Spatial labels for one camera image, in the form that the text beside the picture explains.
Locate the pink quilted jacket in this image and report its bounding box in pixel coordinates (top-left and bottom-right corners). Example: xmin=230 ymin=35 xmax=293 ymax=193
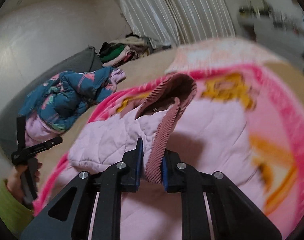
xmin=52 ymin=73 xmax=265 ymax=239

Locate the pile of folded clothes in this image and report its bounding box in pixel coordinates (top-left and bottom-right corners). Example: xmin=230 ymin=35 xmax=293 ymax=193
xmin=98 ymin=34 xmax=154 ymax=68

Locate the person's left hand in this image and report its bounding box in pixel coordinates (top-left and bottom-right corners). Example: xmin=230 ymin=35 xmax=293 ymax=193
xmin=6 ymin=165 xmax=28 ymax=204

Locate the grey headboard cushion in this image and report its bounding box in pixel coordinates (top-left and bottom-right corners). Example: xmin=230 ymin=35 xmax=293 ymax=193
xmin=0 ymin=46 xmax=102 ymax=159

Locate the blue flamingo comforter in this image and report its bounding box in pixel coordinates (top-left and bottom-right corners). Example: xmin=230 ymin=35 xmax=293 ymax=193
xmin=17 ymin=67 xmax=126 ymax=147

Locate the tan bed sheet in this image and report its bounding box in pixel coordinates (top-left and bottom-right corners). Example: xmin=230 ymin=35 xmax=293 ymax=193
xmin=38 ymin=49 xmax=304 ymax=190

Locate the pink cartoon fleece blanket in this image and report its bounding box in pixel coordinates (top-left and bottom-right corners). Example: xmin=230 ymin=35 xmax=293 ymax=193
xmin=33 ymin=64 xmax=304 ymax=238

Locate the light pink patterned blanket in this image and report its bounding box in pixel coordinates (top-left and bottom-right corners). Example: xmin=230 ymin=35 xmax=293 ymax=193
xmin=165 ymin=37 xmax=286 ymax=74

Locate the white striped curtain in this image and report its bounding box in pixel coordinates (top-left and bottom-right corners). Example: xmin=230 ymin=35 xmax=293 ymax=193
xmin=117 ymin=0 xmax=236 ymax=48

